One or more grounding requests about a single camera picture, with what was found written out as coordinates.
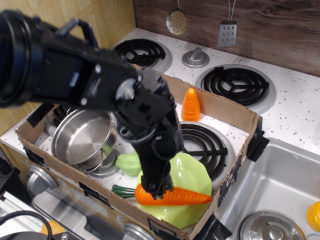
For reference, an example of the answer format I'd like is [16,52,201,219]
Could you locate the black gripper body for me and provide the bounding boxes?
[112,68,182,165]

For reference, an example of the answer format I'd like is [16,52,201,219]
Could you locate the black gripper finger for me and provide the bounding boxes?
[140,155,171,200]
[161,173,174,193]

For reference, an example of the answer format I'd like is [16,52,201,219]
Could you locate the orange toy carrot green stem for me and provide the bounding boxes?
[111,183,213,206]

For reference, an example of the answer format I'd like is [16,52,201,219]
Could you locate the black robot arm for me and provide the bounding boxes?
[0,10,183,199]

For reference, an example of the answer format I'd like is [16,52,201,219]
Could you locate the light green plastic plate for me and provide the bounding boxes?
[136,153,213,229]

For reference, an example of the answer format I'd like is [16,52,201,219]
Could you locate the small orange carrot cone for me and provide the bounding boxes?
[180,88,201,122]

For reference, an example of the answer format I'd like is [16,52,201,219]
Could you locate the light green toy vegetable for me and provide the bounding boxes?
[115,151,142,177]

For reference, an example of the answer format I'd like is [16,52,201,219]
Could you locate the brown cardboard fence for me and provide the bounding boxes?
[16,63,263,240]

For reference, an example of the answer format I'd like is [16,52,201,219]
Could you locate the front right black burner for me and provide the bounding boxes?
[180,121,235,184]

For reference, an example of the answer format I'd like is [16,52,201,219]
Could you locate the black burner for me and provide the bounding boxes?
[45,105,75,129]
[195,64,277,115]
[113,38,173,73]
[180,121,235,184]

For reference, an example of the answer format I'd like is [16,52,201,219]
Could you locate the lower front silver knob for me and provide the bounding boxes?
[122,222,155,240]

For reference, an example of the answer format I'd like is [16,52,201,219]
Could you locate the back left black burner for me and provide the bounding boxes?
[113,38,173,73]

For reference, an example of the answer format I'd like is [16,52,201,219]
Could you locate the steel cooking pot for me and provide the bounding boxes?
[51,109,117,174]

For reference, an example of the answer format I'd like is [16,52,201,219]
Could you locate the back silver stove knob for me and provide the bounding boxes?
[181,47,210,69]

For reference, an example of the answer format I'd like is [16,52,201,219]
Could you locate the front left black burner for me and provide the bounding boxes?
[45,105,75,129]

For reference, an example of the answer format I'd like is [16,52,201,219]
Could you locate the hanging metal skimmer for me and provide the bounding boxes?
[165,0,189,36]

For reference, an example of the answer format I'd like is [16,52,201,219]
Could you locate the back right black burner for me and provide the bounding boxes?
[195,64,277,115]

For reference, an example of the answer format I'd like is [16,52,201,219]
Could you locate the steel pot lid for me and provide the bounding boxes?
[237,210,307,240]

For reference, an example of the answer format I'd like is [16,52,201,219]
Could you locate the front panel silver knob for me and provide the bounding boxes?
[27,165,59,196]

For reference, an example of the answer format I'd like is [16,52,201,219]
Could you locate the silver sink basin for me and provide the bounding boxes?
[218,138,320,240]

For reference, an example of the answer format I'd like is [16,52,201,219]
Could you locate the hanging metal spatula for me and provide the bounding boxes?
[217,0,238,48]

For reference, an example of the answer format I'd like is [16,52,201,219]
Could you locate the yellow toy in sink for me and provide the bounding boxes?
[306,201,320,232]

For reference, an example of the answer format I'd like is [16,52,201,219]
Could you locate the black cable bottom left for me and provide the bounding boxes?
[0,210,53,240]

